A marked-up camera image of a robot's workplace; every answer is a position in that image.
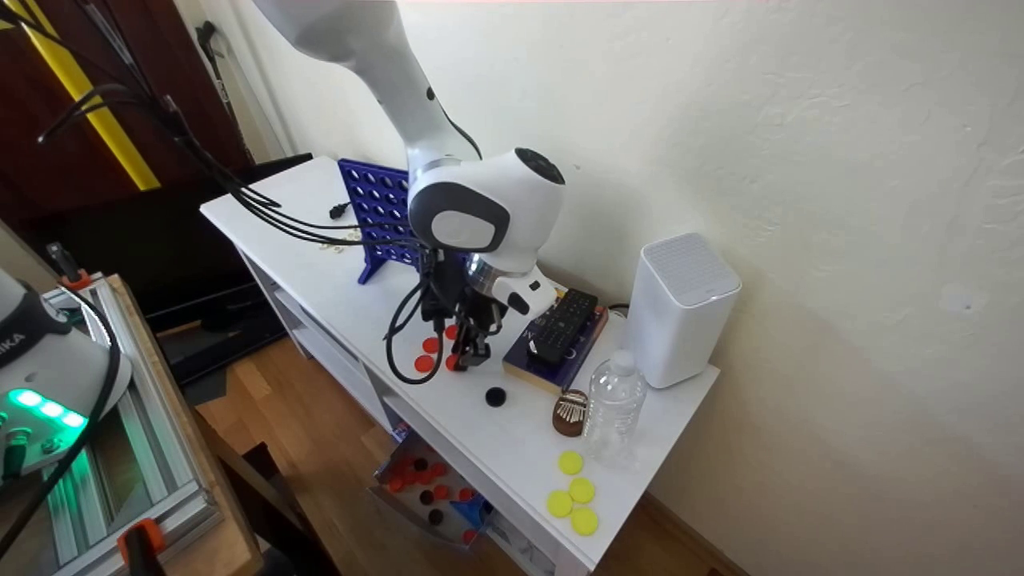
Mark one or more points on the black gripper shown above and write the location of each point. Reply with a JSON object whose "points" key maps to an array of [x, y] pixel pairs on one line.
{"points": [[459, 282]]}

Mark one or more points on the red game disc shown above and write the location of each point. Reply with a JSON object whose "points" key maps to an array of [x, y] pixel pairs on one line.
{"points": [[452, 333], [430, 344], [452, 364], [423, 364]]}

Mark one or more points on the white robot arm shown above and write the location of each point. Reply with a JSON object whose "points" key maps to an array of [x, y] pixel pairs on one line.
{"points": [[480, 210]]}

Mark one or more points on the small brown object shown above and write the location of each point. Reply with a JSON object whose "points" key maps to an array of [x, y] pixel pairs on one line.
{"points": [[572, 411]]}

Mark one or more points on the black game disc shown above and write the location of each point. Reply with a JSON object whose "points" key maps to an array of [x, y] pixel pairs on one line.
{"points": [[493, 394]]}

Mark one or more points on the yellow game disc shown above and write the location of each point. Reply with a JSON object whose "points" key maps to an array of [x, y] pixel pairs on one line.
{"points": [[557, 505], [579, 492], [583, 522], [572, 463]]}

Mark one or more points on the clear plastic bottle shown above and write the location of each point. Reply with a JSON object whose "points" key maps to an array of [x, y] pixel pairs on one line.
{"points": [[615, 411]]}

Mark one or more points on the box with game pieces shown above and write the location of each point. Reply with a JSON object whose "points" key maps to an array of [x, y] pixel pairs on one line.
{"points": [[434, 496]]}

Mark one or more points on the blue connect four grid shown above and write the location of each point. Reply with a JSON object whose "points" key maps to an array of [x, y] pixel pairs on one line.
{"points": [[380, 214]]}

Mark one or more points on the white plastic container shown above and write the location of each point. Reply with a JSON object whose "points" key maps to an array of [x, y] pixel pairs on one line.
{"points": [[683, 310]]}

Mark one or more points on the orange clamp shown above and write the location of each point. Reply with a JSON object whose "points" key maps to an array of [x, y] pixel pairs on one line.
{"points": [[143, 547]]}

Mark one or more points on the dark brown door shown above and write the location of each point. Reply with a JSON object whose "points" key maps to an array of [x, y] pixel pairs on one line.
{"points": [[161, 64]]}

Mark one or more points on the white device with green light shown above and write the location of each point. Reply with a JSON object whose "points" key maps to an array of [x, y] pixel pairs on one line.
{"points": [[49, 372]]}

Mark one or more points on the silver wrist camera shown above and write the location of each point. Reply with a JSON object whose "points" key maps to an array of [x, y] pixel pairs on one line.
{"points": [[512, 293]]}

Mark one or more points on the aluminium frame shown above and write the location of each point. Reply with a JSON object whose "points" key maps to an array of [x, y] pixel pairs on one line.
{"points": [[129, 448]]}

